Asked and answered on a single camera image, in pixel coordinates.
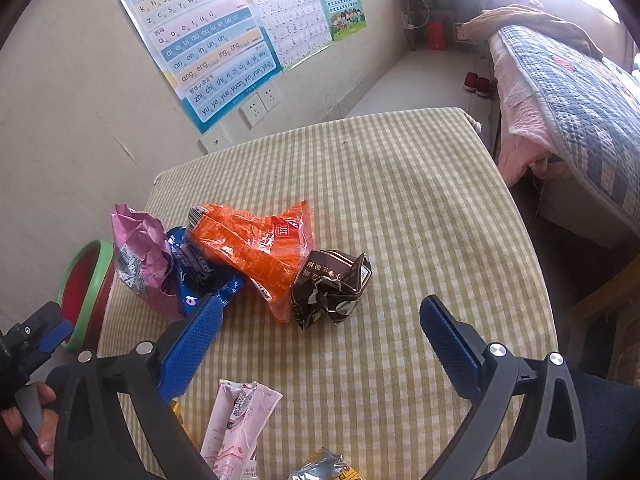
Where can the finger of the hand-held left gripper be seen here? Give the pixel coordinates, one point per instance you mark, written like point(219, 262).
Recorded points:
point(55, 337)
point(37, 320)

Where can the person's left hand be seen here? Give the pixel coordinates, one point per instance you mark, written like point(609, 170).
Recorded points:
point(12, 422)

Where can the white yellow wall chart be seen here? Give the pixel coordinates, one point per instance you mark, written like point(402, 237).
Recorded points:
point(285, 10)

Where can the yellow checked tablecloth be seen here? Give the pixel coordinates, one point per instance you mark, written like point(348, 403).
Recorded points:
point(400, 210)

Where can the pink white ice-cream wrapper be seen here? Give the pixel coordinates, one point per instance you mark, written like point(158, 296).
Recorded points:
point(235, 425)

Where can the small white wall plate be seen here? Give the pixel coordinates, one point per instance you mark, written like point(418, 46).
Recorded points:
point(212, 141)

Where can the brown blanket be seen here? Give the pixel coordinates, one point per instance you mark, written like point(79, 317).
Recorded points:
point(530, 25)

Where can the blue lettered wall poster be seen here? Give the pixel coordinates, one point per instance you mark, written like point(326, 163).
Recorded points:
point(200, 50)

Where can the pink bed sheet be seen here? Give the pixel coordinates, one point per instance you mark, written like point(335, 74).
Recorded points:
point(520, 120)

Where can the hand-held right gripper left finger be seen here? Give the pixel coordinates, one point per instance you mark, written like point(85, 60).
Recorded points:
point(192, 345)

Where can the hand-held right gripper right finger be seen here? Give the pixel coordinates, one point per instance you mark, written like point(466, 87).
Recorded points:
point(450, 345)

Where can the blue snack wrapper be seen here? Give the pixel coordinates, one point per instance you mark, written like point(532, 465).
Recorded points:
point(200, 275)

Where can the silver yellow snack packet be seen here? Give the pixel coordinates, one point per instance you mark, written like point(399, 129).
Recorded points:
point(325, 467)

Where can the teal wall chart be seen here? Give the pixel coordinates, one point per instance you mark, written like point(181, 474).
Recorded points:
point(340, 0)

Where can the purple snack wrapper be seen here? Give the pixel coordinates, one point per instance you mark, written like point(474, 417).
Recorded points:
point(140, 245)

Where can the brown snack wrapper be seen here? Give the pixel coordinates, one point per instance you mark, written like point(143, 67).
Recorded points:
point(325, 285)

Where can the person's blue jeans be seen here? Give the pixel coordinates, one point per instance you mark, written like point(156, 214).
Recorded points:
point(610, 425)

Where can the dark metal shelf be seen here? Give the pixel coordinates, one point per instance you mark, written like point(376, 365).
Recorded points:
point(440, 5)

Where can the wooden bed frame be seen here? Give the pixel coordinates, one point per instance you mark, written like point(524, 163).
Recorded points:
point(600, 310)

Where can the yellow zigzag-edged wrapper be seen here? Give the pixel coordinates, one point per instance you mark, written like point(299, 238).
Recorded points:
point(175, 410)

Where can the red slipper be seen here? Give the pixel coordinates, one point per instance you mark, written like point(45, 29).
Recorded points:
point(471, 82)
point(484, 86)

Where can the bed with quilts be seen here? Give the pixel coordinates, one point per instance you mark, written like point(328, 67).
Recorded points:
point(585, 120)

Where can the orange snack wrapper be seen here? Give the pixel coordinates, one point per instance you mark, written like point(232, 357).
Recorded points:
point(250, 245)

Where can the white wall socket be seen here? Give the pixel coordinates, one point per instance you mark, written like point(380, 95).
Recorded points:
point(251, 110)
point(270, 96)

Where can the red bin with green rim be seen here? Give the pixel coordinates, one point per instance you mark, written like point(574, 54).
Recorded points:
point(82, 285)

